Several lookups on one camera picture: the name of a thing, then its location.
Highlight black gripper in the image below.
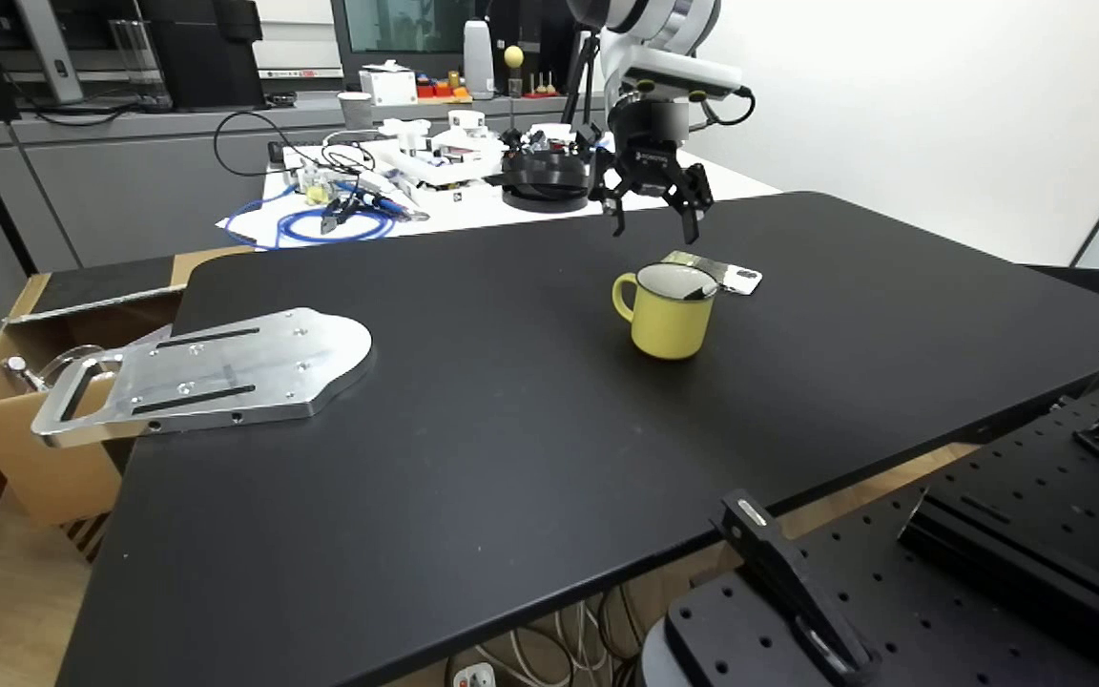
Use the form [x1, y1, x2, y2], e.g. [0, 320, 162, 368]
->
[589, 97, 718, 249]

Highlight yellow mug with bear print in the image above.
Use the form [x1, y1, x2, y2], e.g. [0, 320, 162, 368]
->
[607, 259, 720, 368]

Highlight round black headset device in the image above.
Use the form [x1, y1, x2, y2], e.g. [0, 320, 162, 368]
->
[496, 128, 597, 213]

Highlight white smartphone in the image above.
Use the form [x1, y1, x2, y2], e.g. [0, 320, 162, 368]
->
[714, 259, 766, 302]

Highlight white side table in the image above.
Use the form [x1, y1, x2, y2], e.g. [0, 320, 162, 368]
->
[214, 121, 781, 252]

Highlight white electronics pile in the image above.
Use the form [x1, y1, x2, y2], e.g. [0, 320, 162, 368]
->
[280, 106, 510, 221]

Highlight white cylindrical speaker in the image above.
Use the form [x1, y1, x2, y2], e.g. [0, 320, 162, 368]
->
[462, 15, 500, 104]

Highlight small white box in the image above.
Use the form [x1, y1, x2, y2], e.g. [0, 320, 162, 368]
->
[354, 57, 420, 113]

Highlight black framed window screen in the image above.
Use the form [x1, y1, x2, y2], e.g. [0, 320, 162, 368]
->
[328, 0, 494, 87]

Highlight black table clamp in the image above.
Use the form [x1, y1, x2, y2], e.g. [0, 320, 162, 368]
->
[714, 494, 879, 687]

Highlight aluminium mounting plate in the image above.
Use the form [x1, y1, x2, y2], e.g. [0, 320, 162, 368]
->
[27, 307, 373, 450]

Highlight black perforated breadboard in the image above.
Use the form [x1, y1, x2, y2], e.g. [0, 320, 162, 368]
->
[639, 334, 1099, 687]

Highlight grey counter cabinet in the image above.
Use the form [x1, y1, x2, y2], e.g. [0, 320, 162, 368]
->
[0, 87, 581, 385]

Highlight brown cardboard box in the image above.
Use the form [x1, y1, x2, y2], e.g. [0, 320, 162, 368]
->
[0, 245, 256, 530]

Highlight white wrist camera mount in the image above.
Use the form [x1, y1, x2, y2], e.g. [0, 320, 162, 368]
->
[629, 44, 753, 104]

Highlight black camera tripod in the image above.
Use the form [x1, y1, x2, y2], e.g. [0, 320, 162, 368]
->
[562, 23, 616, 129]

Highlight blue coiled cable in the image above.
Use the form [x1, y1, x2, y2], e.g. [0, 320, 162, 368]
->
[270, 204, 397, 252]

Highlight white cables under table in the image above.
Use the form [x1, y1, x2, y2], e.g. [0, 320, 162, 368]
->
[447, 592, 658, 687]

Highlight black aluminium rail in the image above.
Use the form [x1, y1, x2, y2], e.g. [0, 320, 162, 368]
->
[896, 483, 1099, 658]

